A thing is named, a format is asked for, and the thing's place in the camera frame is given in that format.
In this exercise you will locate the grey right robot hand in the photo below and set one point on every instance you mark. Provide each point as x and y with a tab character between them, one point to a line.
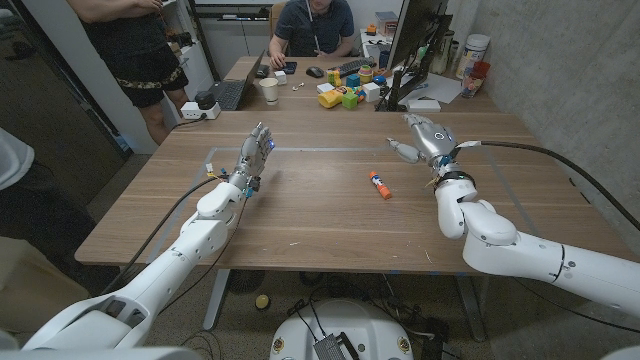
434	142

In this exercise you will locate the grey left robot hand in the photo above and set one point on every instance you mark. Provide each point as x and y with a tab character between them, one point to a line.
252	157

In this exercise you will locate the orange and white glue stick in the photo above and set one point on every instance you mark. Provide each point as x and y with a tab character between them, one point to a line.
380	186

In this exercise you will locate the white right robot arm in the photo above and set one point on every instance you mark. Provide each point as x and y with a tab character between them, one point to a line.
500	240

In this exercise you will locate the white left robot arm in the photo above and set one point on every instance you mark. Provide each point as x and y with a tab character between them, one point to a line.
202	237

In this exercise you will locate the flat white box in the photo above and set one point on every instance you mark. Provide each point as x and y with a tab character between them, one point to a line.
423	105

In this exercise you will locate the white paper sheet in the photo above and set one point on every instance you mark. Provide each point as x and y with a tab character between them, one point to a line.
442	89

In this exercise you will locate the black laptop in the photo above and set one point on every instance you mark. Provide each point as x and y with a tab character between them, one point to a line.
230	92

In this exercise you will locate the white paper cup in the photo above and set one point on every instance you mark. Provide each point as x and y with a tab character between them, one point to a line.
270	90

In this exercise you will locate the jar with red lid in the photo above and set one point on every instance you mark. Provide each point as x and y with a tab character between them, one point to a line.
472	82

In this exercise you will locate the black power adapter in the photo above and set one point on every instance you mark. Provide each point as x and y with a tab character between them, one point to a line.
205	99

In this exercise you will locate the large white cube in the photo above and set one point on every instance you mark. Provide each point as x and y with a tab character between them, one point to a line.
371	92

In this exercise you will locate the small white cube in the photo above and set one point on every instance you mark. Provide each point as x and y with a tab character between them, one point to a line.
280	77

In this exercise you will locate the dark tall bottle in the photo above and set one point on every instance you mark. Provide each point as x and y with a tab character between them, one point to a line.
442	52

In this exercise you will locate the green toy cube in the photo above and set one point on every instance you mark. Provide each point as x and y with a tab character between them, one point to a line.
350	101

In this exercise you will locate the black smartphone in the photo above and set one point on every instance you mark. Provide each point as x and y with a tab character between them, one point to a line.
290	68

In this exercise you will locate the yellow toy cylinder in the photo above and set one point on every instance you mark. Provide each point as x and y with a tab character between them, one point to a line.
330	98

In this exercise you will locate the white canister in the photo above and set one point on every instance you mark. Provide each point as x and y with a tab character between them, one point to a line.
472	52

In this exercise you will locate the teal toy cube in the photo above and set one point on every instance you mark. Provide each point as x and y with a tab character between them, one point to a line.
353	81

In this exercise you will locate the black computer mouse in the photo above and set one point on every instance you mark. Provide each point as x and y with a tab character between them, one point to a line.
315	72

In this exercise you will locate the black keyboard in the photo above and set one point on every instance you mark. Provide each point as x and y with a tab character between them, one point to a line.
356	66

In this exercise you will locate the yellow green block toy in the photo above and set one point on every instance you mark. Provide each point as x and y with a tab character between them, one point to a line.
334	78

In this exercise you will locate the black computer monitor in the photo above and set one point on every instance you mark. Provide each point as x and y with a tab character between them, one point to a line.
415	30

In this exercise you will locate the round black fan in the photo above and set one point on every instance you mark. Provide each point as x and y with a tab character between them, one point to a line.
246	281

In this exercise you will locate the clear storage box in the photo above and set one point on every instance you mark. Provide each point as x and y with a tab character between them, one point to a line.
387	22

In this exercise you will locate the brown office chair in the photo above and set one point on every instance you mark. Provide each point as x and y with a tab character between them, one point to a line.
274	20

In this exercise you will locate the seated person in dark shirt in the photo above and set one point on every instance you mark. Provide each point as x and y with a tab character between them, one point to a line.
312	27

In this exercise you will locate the yellow ball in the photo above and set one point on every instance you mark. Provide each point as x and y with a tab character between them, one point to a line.
262	302

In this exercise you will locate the grey table leg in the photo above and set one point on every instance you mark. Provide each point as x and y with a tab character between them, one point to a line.
216	300
472	310

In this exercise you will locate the standing person in black clothes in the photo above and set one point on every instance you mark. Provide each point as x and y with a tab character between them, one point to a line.
135	55

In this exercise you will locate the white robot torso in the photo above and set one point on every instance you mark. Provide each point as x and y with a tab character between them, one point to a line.
360	325

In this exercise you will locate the grey finned box on torso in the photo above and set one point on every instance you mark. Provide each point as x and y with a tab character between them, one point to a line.
330	347

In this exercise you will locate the person in white shirt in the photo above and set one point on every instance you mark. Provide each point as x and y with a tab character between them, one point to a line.
12	157

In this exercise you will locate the beige box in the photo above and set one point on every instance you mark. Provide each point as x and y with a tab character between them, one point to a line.
35	290

